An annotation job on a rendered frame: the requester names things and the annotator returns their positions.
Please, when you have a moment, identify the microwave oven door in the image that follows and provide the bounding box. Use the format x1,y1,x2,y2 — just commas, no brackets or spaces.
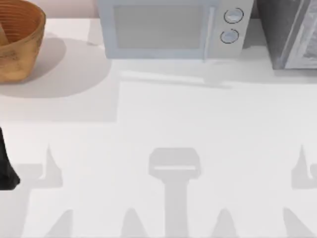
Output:
97,0,215,60

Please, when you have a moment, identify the round microwave knob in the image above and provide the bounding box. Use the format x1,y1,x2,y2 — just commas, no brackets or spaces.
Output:
219,28,240,45
223,7,245,25

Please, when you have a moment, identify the pale microwave oven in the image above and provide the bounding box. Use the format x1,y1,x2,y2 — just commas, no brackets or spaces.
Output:
96,0,255,63

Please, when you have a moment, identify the grey cabinet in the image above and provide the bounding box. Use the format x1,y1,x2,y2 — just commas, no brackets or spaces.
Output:
256,0,317,70

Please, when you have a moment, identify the brown woven basket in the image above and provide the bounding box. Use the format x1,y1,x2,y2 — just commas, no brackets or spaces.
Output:
0,0,47,84

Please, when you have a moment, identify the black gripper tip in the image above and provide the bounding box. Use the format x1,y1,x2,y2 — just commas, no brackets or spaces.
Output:
0,126,21,191

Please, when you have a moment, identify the microwave door handle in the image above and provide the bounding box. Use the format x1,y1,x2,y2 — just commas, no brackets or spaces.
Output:
203,6,215,62

